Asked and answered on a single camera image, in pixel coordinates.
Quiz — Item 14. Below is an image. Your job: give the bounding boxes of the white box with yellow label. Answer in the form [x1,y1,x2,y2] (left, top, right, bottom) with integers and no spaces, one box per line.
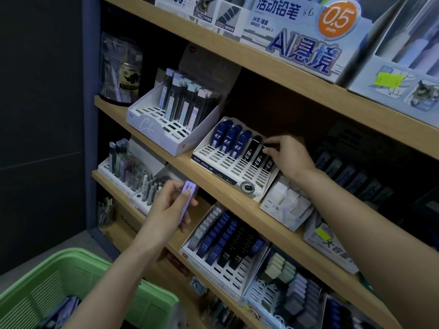
[303,215,359,275]

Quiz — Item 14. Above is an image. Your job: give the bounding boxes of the pale blue pen display box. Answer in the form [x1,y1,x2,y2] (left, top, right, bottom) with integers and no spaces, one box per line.
[347,0,439,129]

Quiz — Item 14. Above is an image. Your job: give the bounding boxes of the wooden shelf unit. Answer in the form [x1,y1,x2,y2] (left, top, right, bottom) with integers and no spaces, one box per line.
[91,0,439,329]

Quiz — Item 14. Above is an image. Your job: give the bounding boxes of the white grey pencil box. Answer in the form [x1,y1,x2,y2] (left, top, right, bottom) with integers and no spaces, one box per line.
[154,0,255,35]

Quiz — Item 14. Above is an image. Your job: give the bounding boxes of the rows of blue black cases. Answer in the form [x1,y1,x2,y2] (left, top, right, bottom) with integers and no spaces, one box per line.
[187,205,267,271]

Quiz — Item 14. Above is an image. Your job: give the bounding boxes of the brown display back card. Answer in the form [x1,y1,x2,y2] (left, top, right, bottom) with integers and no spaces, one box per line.
[178,42,241,111]

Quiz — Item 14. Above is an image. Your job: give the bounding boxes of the person's left forearm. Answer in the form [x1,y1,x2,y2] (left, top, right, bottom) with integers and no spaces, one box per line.
[63,229,174,329]

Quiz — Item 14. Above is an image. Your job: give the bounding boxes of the black pencil lead tube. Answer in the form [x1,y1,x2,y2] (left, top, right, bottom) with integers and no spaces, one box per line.
[255,144,276,172]
[245,135,263,165]

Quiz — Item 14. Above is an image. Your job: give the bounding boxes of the person's left hand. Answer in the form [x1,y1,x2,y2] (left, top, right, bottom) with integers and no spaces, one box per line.
[148,180,200,246]

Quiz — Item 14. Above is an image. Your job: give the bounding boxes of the row of dark lead cases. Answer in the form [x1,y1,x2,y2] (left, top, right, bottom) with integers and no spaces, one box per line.
[314,145,396,218]

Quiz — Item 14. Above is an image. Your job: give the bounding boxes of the person's right hand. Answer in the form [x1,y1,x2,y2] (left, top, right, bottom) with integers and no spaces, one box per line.
[262,135,318,182]

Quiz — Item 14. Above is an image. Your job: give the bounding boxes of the clear cup of pens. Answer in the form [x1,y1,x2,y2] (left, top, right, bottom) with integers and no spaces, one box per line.
[97,197,116,227]

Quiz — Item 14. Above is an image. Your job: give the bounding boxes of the row of pastel lead cases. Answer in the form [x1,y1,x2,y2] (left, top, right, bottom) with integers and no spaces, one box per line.
[159,68,221,133]

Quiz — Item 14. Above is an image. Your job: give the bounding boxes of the white eraser display tray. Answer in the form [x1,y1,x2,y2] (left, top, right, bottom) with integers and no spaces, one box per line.
[239,248,328,329]

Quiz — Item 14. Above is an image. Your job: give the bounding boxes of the white tray of grey pens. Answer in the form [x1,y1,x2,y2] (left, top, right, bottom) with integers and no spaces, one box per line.
[131,167,184,217]

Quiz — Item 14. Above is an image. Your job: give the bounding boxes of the blue grey shelf post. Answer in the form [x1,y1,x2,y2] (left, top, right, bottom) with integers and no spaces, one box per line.
[82,0,101,231]

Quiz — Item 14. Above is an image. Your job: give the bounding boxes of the person's right forearm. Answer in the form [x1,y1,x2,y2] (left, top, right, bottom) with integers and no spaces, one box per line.
[286,168,439,329]

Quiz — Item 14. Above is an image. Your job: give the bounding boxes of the white blue pencil display box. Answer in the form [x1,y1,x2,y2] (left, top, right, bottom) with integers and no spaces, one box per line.
[239,0,374,83]

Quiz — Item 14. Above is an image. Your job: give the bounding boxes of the dark clear plastic jar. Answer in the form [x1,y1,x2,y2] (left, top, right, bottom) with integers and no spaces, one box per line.
[99,31,143,107]

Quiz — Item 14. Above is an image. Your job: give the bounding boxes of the green plastic shopping basket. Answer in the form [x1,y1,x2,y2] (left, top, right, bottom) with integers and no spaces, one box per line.
[0,248,181,329]

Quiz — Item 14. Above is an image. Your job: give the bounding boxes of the packets in basket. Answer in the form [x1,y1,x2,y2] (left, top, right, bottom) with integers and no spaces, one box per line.
[37,296,82,329]

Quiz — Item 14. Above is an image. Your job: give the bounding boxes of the group of pastel erasers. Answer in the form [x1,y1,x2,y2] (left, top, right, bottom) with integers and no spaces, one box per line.
[264,253,323,329]

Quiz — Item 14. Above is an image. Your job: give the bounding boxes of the white tray with grey cases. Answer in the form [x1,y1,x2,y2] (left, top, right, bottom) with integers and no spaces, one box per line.
[97,138,166,198]

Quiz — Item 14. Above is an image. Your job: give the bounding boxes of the white red-edged display tray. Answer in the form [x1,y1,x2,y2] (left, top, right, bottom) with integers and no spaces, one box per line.
[179,201,272,299]

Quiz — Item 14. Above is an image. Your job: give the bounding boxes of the white slotted tube display tray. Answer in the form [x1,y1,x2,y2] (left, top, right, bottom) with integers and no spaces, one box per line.
[191,116,280,203]

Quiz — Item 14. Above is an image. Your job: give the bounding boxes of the small white display box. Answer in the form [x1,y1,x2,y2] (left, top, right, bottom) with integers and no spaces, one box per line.
[259,175,315,232]

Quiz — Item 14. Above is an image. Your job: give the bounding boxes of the dark blue stationery packs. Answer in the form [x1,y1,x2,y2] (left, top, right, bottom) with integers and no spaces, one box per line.
[322,294,364,329]

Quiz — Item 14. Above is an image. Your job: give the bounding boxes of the purple pencil lead case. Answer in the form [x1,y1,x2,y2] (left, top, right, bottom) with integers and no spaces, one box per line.
[176,181,199,227]

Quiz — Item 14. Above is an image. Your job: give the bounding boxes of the bundle of dark pens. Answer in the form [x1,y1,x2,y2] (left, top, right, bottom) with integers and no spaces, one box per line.
[200,297,248,329]

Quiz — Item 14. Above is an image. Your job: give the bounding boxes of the blue pencil lead tube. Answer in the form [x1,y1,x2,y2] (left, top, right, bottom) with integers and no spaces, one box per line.
[219,125,243,154]
[211,120,228,148]
[229,130,253,160]

